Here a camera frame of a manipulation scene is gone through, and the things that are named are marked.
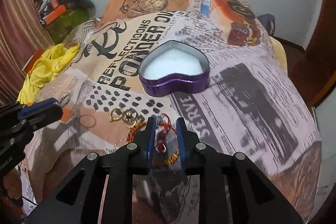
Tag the striped red curtain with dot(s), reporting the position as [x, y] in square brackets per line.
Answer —
[21, 36]

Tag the yellow cloth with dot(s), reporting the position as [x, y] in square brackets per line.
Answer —
[51, 63]

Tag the gold ring cluster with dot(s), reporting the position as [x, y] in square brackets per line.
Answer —
[129, 116]

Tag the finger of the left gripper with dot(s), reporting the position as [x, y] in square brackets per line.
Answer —
[44, 120]
[49, 107]

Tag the pile of clutter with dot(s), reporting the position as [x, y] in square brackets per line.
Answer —
[85, 5]

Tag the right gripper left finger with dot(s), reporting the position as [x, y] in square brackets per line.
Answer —
[99, 188]

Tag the brown wooden wardrobe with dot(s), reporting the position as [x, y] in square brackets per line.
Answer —
[321, 54]

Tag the dark blue bag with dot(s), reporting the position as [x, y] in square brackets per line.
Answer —
[268, 22]

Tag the newspaper print bed blanket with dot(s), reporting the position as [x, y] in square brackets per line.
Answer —
[251, 105]

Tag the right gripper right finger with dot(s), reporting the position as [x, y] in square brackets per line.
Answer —
[232, 188]

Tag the orange box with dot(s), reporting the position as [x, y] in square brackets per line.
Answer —
[54, 14]

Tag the green patterned cloth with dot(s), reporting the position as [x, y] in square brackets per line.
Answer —
[61, 27]

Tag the purple heart tin box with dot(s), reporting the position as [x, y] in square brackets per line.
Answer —
[174, 67]

